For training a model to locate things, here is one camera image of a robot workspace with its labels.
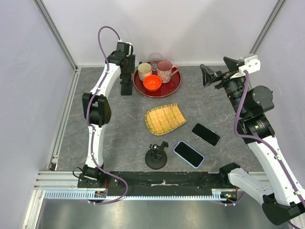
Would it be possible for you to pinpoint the right aluminium frame post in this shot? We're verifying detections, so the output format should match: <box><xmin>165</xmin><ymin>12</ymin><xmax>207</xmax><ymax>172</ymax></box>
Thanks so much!
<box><xmin>249</xmin><ymin>0</ymin><xmax>287</xmax><ymax>54</ymax></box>

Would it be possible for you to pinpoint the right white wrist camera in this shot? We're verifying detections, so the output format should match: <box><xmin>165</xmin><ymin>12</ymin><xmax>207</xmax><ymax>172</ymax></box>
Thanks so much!
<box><xmin>230</xmin><ymin>54</ymin><xmax>261</xmax><ymax>79</ymax></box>

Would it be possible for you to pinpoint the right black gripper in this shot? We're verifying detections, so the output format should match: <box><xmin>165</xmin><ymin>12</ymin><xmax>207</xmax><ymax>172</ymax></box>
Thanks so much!
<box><xmin>201</xmin><ymin>56</ymin><xmax>248</xmax><ymax>116</ymax></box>

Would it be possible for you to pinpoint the black smartphone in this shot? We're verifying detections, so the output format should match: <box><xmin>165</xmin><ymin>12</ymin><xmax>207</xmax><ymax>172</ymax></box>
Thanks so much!
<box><xmin>192</xmin><ymin>123</ymin><xmax>220</xmax><ymax>146</ymax></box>

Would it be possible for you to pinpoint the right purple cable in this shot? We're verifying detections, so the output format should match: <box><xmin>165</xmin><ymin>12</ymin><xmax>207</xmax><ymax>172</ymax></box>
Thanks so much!
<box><xmin>233</xmin><ymin>70</ymin><xmax>303</xmax><ymax>229</ymax></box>

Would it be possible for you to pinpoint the slotted cable duct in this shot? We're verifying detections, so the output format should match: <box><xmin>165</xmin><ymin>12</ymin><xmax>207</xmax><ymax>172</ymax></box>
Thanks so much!
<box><xmin>44</xmin><ymin>189</ymin><xmax>227</xmax><ymax>201</ymax></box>

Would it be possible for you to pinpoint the red round tray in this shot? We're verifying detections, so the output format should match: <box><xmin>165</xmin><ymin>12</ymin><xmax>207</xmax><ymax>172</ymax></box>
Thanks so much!
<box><xmin>133</xmin><ymin>70</ymin><xmax>182</xmax><ymax>98</ymax></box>

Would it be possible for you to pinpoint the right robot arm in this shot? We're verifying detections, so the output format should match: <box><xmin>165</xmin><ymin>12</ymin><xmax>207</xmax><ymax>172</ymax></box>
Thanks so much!
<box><xmin>200</xmin><ymin>54</ymin><xmax>305</xmax><ymax>225</ymax></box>

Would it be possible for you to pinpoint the pink patterned mug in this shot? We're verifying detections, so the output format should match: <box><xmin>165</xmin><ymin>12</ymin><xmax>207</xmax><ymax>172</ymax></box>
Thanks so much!
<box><xmin>157</xmin><ymin>60</ymin><xmax>179</xmax><ymax>83</ymax></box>

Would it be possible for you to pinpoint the blue-cased smartphone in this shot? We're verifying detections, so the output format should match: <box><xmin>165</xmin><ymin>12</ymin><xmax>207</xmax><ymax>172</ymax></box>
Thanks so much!
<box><xmin>173</xmin><ymin>141</ymin><xmax>204</xmax><ymax>168</ymax></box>

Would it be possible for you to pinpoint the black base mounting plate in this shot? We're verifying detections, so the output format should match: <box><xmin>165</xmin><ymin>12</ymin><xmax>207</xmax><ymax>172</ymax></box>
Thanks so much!
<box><xmin>77</xmin><ymin>171</ymin><xmax>236</xmax><ymax>190</ymax></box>

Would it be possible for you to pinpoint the woven bamboo tray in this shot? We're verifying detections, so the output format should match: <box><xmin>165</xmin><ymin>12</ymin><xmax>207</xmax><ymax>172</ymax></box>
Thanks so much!
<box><xmin>144</xmin><ymin>103</ymin><xmax>186</xmax><ymax>135</ymax></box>

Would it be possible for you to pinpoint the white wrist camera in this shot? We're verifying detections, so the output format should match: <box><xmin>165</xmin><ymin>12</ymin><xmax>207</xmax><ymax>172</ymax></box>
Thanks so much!
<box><xmin>230</xmin><ymin>54</ymin><xmax>261</xmax><ymax>79</ymax></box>
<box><xmin>116</xmin><ymin>41</ymin><xmax>133</xmax><ymax>56</ymax></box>

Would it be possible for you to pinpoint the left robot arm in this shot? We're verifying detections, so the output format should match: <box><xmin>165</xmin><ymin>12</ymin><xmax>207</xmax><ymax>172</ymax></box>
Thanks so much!
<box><xmin>78</xmin><ymin>41</ymin><xmax>135</xmax><ymax>188</ymax></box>

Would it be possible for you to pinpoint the cream mug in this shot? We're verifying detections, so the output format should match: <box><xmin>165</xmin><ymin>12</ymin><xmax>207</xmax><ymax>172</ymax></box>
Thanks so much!
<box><xmin>138</xmin><ymin>62</ymin><xmax>152</xmax><ymax>81</ymax></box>

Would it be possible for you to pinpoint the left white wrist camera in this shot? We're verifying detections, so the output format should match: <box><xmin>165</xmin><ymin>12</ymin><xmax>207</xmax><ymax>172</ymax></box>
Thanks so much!
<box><xmin>116</xmin><ymin>41</ymin><xmax>133</xmax><ymax>56</ymax></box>

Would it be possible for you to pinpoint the clear glass tumbler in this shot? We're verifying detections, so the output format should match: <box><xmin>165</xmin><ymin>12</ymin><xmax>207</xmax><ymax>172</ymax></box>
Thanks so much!
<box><xmin>149</xmin><ymin>52</ymin><xmax>163</xmax><ymax>71</ymax></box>

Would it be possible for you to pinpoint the left aluminium frame post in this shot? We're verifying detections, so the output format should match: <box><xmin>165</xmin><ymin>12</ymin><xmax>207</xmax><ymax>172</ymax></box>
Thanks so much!
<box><xmin>33</xmin><ymin>0</ymin><xmax>79</xmax><ymax>70</ymax></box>

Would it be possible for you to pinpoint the black round-base phone holder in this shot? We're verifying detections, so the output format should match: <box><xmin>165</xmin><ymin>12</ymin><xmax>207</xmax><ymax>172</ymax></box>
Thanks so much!
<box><xmin>145</xmin><ymin>141</ymin><xmax>169</xmax><ymax>170</ymax></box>

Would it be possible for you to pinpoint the black folding phone stand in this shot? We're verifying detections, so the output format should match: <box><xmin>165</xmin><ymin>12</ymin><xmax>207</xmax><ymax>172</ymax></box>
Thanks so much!
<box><xmin>120</xmin><ymin>72</ymin><xmax>132</xmax><ymax>96</ymax></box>

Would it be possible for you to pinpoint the aluminium frame post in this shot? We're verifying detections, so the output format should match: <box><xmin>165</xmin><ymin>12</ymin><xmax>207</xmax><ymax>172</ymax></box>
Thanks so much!
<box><xmin>249</xmin><ymin>0</ymin><xmax>287</xmax><ymax>54</ymax></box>
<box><xmin>33</xmin><ymin>0</ymin><xmax>79</xmax><ymax>70</ymax></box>

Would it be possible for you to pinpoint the orange bowl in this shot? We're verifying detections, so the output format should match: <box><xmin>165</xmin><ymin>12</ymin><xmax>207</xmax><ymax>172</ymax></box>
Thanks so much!
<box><xmin>143</xmin><ymin>74</ymin><xmax>162</xmax><ymax>92</ymax></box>

